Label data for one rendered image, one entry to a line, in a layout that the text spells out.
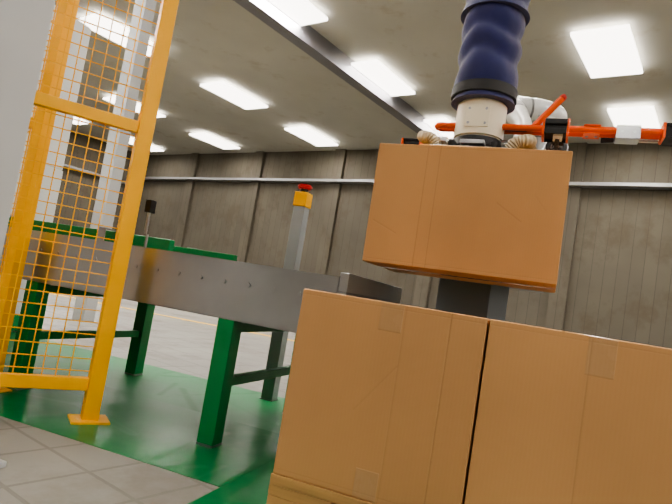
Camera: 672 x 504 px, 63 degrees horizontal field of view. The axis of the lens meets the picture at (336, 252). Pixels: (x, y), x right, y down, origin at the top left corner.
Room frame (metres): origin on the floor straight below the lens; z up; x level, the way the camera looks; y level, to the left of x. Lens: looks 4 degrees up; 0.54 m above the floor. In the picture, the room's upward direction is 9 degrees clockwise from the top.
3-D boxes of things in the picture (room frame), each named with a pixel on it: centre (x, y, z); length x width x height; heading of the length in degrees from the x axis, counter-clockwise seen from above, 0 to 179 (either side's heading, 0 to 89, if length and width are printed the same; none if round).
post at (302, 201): (2.65, 0.20, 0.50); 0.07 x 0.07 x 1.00; 69
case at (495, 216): (1.89, -0.44, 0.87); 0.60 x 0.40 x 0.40; 68
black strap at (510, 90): (1.89, -0.43, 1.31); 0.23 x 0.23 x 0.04
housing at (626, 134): (1.72, -0.86, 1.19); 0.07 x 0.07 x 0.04; 68
